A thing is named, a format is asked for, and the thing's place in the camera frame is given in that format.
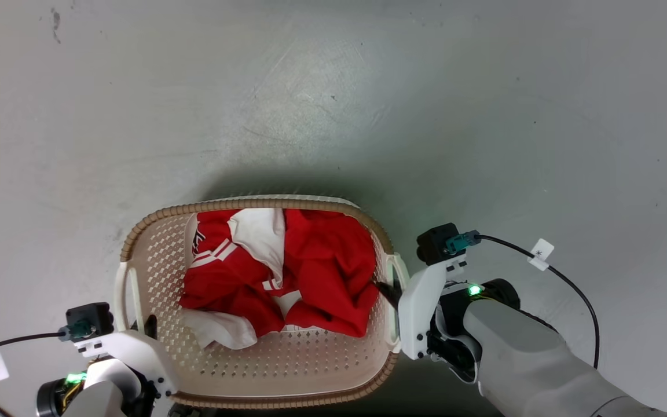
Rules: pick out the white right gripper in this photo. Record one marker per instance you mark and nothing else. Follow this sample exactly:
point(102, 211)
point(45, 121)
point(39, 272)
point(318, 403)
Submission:
point(420, 301)

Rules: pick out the red garment with white stripes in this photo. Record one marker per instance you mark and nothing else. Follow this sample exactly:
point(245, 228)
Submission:
point(322, 260)

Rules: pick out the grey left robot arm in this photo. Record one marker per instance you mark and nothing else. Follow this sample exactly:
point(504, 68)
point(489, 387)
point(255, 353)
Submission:
point(102, 399)

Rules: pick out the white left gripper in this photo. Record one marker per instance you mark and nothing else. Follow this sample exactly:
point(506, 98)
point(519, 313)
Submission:
point(142, 350)

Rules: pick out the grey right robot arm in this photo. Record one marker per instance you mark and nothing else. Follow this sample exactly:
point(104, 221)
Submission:
point(530, 359)

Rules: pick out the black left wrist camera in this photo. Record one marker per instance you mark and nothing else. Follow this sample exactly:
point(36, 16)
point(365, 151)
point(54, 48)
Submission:
point(91, 317)

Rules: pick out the cream plastic laundry basket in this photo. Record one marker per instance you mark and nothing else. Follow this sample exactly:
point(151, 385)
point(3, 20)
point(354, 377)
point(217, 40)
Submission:
point(322, 365)

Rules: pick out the white cloth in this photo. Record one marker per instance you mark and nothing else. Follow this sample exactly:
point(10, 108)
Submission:
point(223, 330)

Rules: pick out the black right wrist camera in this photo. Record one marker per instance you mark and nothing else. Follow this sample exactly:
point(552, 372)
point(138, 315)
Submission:
point(435, 243)

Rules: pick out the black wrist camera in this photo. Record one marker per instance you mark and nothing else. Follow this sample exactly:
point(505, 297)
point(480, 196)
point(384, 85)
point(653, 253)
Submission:
point(435, 243)
point(91, 317)

